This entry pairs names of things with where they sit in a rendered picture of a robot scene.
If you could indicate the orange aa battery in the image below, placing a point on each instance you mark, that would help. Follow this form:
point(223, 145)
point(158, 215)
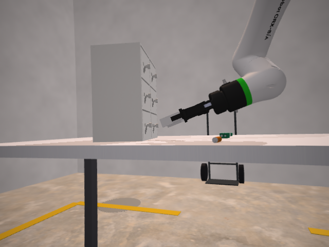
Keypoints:
point(217, 139)

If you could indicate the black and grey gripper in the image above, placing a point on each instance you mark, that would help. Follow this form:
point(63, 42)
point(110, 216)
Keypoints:
point(216, 102)

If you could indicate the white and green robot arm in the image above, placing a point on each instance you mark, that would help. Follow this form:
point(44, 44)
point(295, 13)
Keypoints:
point(260, 78)

